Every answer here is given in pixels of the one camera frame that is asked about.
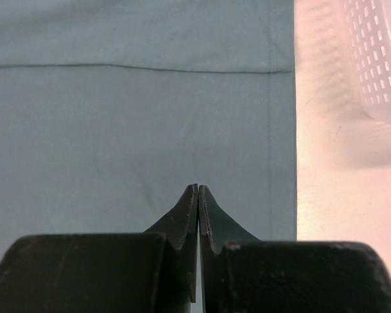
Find white plastic basket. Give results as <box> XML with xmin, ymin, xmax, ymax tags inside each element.
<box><xmin>341</xmin><ymin>0</ymin><xmax>391</xmax><ymax>125</ymax></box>

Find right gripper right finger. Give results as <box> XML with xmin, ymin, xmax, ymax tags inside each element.
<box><xmin>198</xmin><ymin>185</ymin><xmax>264</xmax><ymax>312</ymax></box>

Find blue-grey t shirt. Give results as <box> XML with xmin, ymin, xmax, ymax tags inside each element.
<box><xmin>0</xmin><ymin>1</ymin><xmax>297</xmax><ymax>260</ymax></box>

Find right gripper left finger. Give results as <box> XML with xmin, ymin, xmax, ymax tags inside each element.
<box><xmin>145</xmin><ymin>184</ymin><xmax>199</xmax><ymax>303</ymax></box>

